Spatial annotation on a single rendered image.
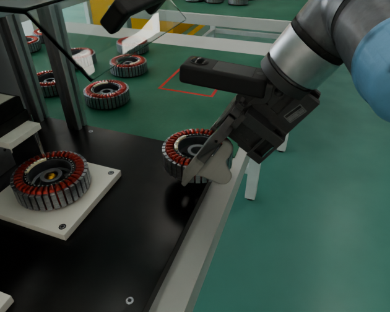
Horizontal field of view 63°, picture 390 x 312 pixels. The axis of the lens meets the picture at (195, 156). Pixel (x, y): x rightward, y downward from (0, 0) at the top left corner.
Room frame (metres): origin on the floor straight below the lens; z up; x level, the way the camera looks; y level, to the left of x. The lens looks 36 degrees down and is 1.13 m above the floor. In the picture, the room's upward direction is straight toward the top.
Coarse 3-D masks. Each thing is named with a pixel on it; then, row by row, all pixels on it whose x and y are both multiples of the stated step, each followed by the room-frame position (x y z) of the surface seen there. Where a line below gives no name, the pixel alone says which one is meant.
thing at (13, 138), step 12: (0, 96) 0.43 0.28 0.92; (12, 96) 0.43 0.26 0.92; (0, 108) 0.39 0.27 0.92; (12, 108) 0.41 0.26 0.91; (0, 120) 0.39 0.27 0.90; (12, 120) 0.40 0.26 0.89; (24, 120) 0.42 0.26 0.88; (0, 132) 0.38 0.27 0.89; (12, 132) 0.39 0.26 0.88; (24, 132) 0.39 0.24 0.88; (0, 144) 0.37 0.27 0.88; (12, 144) 0.37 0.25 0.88
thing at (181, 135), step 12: (180, 132) 0.45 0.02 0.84; (192, 132) 0.45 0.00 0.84; (204, 132) 0.45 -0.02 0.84; (168, 144) 0.42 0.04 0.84; (180, 144) 0.43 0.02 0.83; (192, 144) 0.45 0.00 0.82; (168, 156) 0.39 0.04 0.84; (180, 156) 0.38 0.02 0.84; (192, 156) 0.40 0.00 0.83; (168, 168) 0.38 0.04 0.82; (180, 168) 0.37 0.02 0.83; (180, 180) 0.37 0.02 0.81; (192, 180) 0.36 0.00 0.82; (204, 180) 0.36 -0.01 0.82
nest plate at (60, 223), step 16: (96, 176) 0.41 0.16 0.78; (112, 176) 0.41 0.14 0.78; (96, 192) 0.37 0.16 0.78; (0, 208) 0.34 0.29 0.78; (16, 208) 0.34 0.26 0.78; (64, 208) 0.34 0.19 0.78; (80, 208) 0.34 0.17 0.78; (32, 224) 0.31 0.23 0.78; (48, 224) 0.31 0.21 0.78; (64, 224) 0.31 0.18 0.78
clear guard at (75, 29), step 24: (0, 0) 0.33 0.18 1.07; (24, 0) 0.33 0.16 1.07; (48, 0) 0.33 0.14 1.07; (72, 0) 0.35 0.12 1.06; (96, 0) 0.38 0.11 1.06; (168, 0) 0.51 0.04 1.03; (48, 24) 0.30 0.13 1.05; (72, 24) 0.32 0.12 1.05; (96, 24) 0.35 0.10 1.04; (144, 24) 0.41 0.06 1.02; (168, 24) 0.45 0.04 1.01; (72, 48) 0.30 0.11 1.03; (96, 48) 0.32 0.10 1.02; (120, 48) 0.34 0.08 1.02; (96, 72) 0.29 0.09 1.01
